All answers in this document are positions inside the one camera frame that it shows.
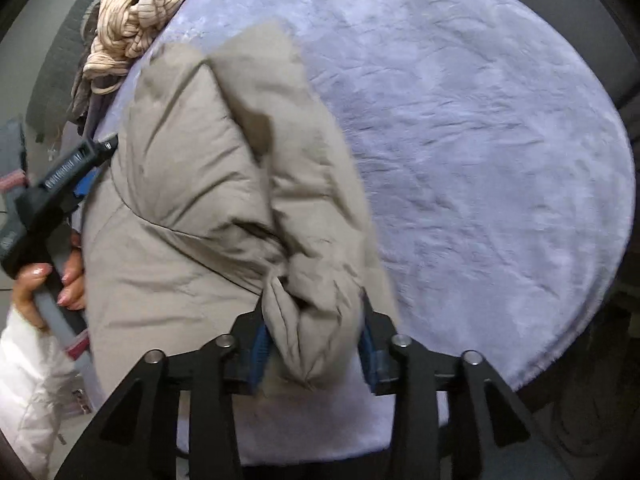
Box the beige striped garment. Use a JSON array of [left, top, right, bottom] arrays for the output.
[[62, 0, 236, 143]]

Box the person's left forearm white sleeve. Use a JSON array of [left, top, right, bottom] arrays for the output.
[[0, 305, 96, 479]]

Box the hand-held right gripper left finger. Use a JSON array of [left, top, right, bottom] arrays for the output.
[[54, 296, 275, 480]]

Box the beige puffer jacket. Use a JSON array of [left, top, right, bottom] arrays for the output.
[[79, 20, 401, 408]]

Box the person's left hand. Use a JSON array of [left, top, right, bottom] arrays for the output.
[[11, 232, 87, 332]]

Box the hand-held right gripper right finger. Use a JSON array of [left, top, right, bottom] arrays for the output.
[[359, 294, 576, 480]]

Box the cream striped sweater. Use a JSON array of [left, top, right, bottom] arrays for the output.
[[81, 0, 193, 96]]

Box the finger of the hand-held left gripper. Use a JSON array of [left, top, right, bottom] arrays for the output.
[[72, 167, 103, 200]]

